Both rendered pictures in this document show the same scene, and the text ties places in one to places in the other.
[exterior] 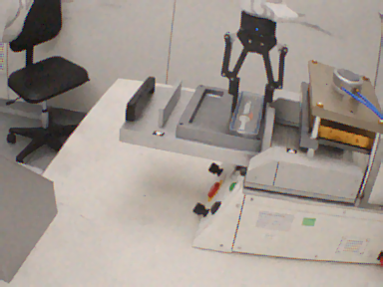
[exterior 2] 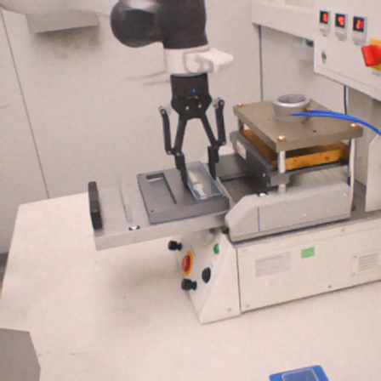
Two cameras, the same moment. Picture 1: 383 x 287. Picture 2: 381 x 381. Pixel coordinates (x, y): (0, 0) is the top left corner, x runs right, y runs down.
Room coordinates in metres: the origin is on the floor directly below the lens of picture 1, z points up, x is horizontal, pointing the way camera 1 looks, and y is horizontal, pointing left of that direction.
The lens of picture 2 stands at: (0.03, 0.23, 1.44)
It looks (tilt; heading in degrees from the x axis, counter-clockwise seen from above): 26 degrees down; 340
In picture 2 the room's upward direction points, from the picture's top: 6 degrees counter-clockwise
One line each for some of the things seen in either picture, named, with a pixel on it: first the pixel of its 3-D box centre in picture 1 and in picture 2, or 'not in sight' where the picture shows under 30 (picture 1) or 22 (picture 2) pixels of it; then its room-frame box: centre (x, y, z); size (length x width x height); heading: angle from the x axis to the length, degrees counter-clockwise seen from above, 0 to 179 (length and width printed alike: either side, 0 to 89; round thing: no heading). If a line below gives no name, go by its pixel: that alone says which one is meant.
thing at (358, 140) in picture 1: (343, 108); (292, 135); (0.87, -0.32, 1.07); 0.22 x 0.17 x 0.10; 170
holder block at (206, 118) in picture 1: (227, 115); (179, 190); (0.92, -0.07, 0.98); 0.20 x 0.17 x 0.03; 170
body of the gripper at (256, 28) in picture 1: (257, 33); (190, 95); (0.91, -0.11, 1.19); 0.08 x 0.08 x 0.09
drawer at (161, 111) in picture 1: (203, 116); (159, 199); (0.93, -0.02, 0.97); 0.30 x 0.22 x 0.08; 80
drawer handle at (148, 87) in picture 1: (141, 97); (94, 203); (0.95, 0.12, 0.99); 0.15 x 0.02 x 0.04; 170
